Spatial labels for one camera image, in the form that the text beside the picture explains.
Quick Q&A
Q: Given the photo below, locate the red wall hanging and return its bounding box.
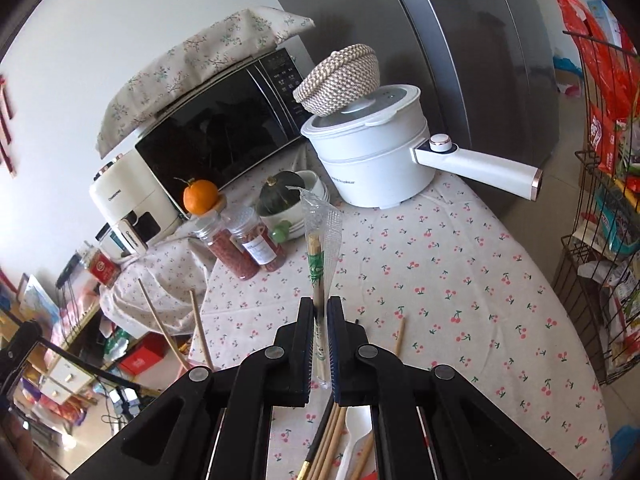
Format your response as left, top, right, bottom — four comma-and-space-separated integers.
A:
0, 75, 18, 178

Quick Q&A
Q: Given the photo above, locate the grey refrigerator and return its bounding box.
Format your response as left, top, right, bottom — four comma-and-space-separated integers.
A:
250, 0, 561, 221

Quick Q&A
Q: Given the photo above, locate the dark green pumpkin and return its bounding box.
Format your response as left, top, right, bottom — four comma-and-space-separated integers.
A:
257, 175, 306, 217

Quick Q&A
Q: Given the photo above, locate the floral cover cloth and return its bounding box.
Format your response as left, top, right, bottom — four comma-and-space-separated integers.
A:
95, 6, 316, 158

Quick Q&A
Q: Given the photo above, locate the black wire rack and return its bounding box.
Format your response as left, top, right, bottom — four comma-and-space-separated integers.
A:
552, 30, 640, 386

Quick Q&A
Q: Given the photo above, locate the red label jar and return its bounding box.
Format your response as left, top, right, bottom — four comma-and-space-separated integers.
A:
89, 249, 122, 287

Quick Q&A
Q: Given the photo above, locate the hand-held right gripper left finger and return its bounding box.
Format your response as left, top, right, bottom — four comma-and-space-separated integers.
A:
75, 298, 316, 480

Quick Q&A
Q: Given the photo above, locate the blue white packet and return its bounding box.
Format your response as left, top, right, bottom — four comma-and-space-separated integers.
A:
595, 185, 640, 256

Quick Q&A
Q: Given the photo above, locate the white label plastic jar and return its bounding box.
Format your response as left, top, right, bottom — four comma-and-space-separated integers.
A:
222, 205, 288, 273

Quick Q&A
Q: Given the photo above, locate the red cardboard box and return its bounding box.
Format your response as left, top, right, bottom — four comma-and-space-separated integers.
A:
117, 335, 168, 378

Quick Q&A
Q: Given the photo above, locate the white ceramic bowl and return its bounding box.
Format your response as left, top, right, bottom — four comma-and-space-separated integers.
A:
257, 170, 331, 238

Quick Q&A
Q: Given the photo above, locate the cream air fryer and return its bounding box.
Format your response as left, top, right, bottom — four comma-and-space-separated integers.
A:
89, 151, 185, 261

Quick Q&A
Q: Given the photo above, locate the black microwave oven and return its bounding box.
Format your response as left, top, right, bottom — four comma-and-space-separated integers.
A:
134, 47, 315, 198

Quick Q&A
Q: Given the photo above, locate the woven rope basket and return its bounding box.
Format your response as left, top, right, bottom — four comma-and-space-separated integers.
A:
292, 44, 379, 115

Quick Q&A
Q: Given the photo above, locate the white electric cooking pot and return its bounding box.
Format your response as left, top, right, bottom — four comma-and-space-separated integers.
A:
300, 84, 545, 208

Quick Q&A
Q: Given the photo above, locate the disposable chopsticks packet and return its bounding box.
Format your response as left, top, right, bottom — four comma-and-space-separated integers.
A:
286, 185, 344, 392

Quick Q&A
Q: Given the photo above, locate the orange mandarin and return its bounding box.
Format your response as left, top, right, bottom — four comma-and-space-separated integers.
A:
182, 178, 220, 215

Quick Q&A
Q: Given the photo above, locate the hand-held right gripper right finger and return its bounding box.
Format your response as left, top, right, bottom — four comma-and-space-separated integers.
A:
327, 297, 576, 480

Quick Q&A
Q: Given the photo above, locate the cherry print tablecloth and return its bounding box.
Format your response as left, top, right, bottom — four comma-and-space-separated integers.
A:
200, 150, 613, 480

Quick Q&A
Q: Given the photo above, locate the red plastic snack bag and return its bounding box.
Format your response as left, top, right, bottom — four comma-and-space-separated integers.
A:
556, 0, 640, 171

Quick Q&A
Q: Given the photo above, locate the plastic jar of red bits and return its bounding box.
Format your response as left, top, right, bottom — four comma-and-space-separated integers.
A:
192, 212, 261, 281

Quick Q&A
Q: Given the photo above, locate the white plastic spoon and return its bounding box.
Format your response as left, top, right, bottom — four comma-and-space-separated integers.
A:
334, 412, 375, 480

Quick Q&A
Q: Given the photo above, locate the wrinkled cherry print cloth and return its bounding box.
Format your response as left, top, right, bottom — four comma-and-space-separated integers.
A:
100, 230, 226, 341

